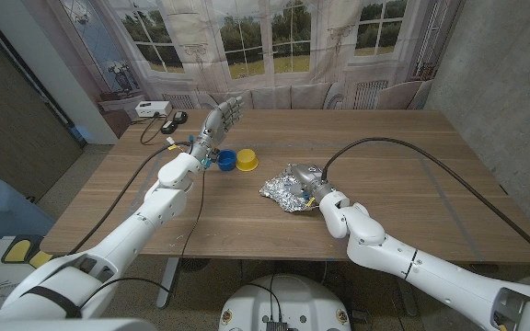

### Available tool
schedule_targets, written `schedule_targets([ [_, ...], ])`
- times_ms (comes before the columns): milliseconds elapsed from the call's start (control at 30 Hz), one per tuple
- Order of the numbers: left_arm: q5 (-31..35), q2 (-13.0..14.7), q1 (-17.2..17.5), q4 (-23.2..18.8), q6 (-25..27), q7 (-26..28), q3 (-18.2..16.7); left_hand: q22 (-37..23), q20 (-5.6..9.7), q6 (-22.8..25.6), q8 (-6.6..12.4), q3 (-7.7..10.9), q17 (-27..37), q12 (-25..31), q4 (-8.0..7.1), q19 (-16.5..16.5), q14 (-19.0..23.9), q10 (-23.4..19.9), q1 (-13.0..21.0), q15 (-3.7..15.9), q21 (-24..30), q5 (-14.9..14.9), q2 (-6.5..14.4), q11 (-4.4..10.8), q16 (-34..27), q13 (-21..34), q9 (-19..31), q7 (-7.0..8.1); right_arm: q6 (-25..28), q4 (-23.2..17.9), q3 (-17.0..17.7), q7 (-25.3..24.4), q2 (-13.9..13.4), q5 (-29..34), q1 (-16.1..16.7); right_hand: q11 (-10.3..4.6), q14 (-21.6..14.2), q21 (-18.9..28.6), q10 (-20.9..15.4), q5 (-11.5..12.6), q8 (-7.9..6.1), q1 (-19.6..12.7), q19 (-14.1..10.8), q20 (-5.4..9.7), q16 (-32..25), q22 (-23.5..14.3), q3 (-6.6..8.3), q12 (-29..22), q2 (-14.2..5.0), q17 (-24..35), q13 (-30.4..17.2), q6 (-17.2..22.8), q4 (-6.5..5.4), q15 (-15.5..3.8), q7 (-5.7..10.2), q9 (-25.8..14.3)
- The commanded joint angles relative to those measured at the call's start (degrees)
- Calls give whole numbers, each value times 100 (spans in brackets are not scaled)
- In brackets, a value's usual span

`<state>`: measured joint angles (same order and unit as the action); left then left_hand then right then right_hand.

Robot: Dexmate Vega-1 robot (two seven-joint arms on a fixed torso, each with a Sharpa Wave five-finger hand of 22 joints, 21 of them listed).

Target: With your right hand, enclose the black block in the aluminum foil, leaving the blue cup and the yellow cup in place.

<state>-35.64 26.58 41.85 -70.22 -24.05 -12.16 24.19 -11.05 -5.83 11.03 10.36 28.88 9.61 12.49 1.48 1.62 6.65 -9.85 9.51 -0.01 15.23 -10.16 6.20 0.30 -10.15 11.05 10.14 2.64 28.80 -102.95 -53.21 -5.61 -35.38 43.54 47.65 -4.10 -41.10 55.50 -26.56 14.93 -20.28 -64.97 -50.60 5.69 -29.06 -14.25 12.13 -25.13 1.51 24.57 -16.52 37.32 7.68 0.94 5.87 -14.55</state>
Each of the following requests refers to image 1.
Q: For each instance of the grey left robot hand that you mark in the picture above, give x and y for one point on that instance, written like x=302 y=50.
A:
x=216 y=126

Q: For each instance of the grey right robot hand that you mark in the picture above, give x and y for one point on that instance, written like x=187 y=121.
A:
x=311 y=179

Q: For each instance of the aluminum foil sheet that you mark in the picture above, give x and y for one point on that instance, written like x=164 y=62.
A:
x=281 y=193

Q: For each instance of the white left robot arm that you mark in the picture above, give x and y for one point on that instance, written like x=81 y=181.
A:
x=127 y=239

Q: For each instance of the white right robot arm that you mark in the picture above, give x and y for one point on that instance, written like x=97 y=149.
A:
x=407 y=266

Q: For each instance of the blue plastic cup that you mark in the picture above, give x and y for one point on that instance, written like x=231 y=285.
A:
x=226 y=161

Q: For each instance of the yellow plastic cup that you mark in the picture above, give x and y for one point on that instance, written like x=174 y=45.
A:
x=246 y=161

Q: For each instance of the black power adapter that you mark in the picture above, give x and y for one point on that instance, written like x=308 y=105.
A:
x=169 y=127
x=180 y=117

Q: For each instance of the white power box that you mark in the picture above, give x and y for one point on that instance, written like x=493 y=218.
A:
x=152 y=108

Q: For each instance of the printed window backdrop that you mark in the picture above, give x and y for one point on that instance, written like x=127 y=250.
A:
x=265 y=46

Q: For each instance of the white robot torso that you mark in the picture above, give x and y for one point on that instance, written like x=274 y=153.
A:
x=288 y=303

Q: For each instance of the grey table leg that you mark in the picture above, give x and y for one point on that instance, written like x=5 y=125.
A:
x=403 y=294
x=168 y=280

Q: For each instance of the blue upholstered seat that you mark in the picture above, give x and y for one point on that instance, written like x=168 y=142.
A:
x=3 y=211

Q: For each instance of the yellow and black floor object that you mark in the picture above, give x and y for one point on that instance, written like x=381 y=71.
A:
x=19 y=250

